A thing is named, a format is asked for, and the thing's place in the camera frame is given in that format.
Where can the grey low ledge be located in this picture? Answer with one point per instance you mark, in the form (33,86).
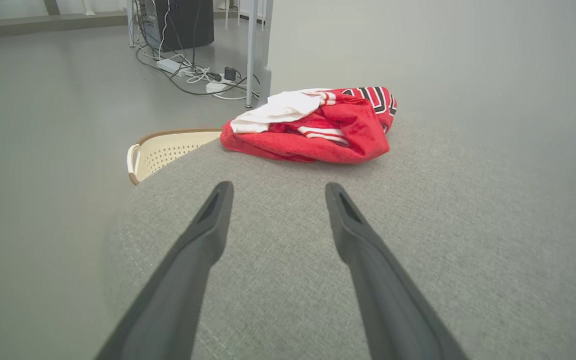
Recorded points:
(43,25)

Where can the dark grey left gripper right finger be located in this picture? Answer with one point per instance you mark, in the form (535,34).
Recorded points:
(383,300)

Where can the small white power strip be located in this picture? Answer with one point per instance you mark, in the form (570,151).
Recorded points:
(215,87)

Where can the black computer tower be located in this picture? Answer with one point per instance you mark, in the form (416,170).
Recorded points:
(188,22)

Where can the long white power strip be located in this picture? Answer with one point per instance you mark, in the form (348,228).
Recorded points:
(169,65)

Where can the crumpled red white garment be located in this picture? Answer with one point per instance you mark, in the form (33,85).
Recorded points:
(348,130)

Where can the grey metal post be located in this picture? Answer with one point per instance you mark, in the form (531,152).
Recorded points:
(266,85)

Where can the silver table leg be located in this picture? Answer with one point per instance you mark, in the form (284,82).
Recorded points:
(131,25)
(251,50)

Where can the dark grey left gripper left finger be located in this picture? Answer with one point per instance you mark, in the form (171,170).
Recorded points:
(183,290)

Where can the black power adapter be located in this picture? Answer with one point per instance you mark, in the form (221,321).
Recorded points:
(230,73)

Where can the cream perforated laundry basket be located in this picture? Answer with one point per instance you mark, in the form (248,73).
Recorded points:
(168,150)

